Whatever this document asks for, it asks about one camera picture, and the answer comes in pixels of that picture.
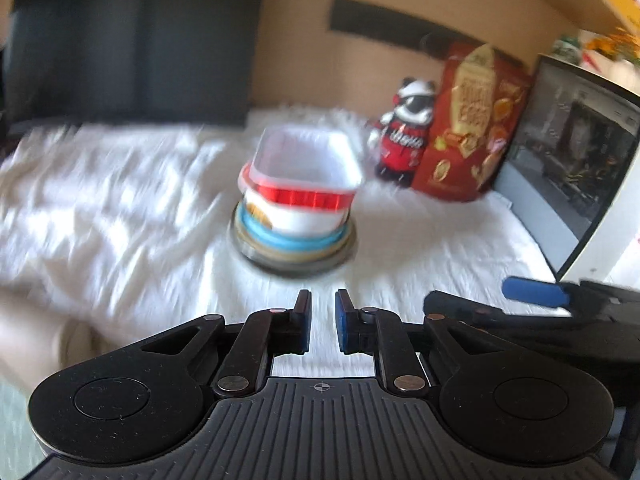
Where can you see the stainless steel bowl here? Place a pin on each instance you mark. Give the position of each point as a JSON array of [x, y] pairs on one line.
[[295, 267]]

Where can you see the white bowl with gold rim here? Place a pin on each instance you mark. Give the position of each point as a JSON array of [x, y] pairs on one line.
[[260, 252]]

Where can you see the white bowl with orange logo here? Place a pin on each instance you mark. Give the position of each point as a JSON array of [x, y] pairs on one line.
[[300, 220]]

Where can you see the blue bowl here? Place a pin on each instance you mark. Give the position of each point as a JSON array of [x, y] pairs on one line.
[[280, 242]]

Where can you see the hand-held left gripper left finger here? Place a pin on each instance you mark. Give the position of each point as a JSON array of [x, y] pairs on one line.
[[302, 320]]

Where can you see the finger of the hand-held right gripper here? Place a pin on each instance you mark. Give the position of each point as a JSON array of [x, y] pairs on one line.
[[530, 290], [500, 325]]

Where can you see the red and white rectangular tray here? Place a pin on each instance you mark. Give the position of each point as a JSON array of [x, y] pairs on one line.
[[300, 160]]

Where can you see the red snack bag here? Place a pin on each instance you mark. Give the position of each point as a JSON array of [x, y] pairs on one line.
[[465, 135]]

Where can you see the orange flower decoration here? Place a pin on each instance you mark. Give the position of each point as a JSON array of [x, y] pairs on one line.
[[610, 45]]

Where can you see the black curved monitor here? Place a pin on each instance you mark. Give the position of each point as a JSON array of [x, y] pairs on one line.
[[125, 45]]

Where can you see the white textured cloth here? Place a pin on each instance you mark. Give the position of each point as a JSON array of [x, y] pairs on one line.
[[125, 220]]

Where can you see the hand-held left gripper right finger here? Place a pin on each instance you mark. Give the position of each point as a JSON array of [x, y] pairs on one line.
[[342, 320]]

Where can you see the bear figurine with goggles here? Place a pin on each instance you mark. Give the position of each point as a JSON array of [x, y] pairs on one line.
[[400, 145]]

